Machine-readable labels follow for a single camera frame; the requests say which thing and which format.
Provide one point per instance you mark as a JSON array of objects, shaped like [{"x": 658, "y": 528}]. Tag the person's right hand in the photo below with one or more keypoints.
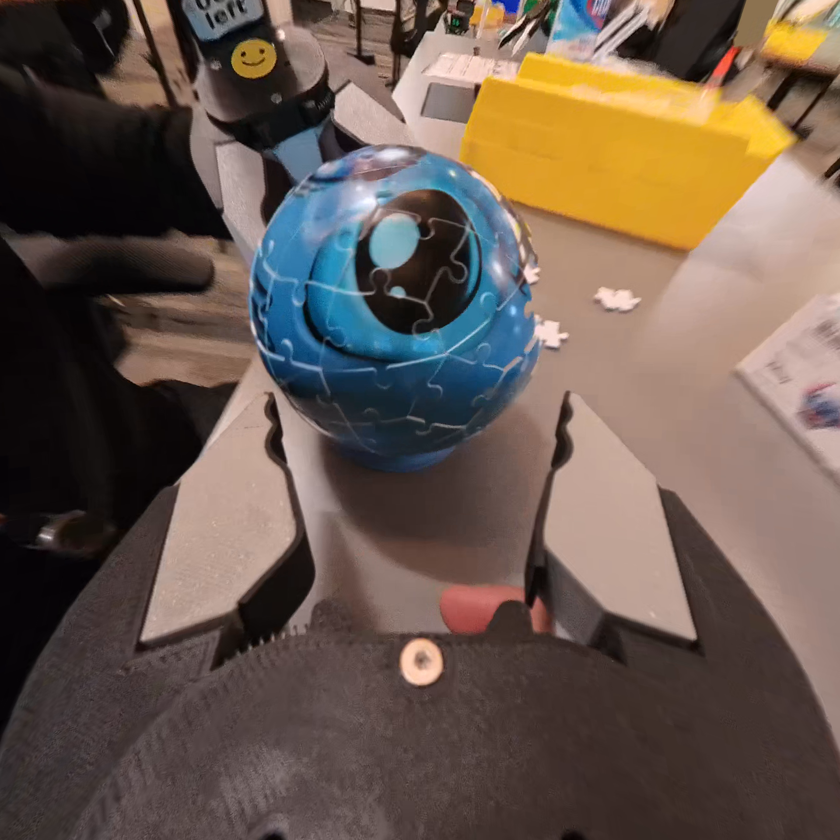
[{"x": 479, "y": 610}]

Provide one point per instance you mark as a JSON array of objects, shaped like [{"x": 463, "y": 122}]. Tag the puzzle box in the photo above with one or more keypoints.
[{"x": 800, "y": 387}]

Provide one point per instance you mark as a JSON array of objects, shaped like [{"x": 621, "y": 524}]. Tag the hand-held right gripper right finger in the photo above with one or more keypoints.
[{"x": 610, "y": 525}]

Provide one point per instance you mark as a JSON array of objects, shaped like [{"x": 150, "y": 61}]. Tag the wipes canister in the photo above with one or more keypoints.
[{"x": 581, "y": 23}]

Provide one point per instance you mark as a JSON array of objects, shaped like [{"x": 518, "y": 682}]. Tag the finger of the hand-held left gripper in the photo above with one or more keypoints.
[
  {"x": 364, "y": 115},
  {"x": 239, "y": 190}
]

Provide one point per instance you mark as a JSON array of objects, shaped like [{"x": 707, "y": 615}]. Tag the yellow plastic bin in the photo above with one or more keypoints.
[{"x": 590, "y": 164}]

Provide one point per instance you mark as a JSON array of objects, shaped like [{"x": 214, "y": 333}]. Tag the black tripod stand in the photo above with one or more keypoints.
[{"x": 364, "y": 33}]

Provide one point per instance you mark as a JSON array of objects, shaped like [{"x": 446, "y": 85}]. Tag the orange traffic cone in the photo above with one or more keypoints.
[{"x": 722, "y": 65}]

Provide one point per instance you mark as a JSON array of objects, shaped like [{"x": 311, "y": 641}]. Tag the white black device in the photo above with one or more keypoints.
[
  {"x": 627, "y": 29},
  {"x": 525, "y": 26}
]

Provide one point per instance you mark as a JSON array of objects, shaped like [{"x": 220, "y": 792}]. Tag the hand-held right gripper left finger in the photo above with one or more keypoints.
[{"x": 223, "y": 525}]

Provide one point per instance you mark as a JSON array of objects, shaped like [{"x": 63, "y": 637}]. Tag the blue puzzle ball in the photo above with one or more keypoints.
[{"x": 328, "y": 367}]

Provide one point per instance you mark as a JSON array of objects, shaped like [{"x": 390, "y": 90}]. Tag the white puzzle piece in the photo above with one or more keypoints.
[
  {"x": 617, "y": 299},
  {"x": 552, "y": 332},
  {"x": 531, "y": 270}
]

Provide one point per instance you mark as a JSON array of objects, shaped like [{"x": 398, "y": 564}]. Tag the blue ball stand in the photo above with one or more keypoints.
[{"x": 407, "y": 459}]

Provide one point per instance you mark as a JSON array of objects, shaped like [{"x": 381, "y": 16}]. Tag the person's left forearm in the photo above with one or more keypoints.
[{"x": 98, "y": 164}]

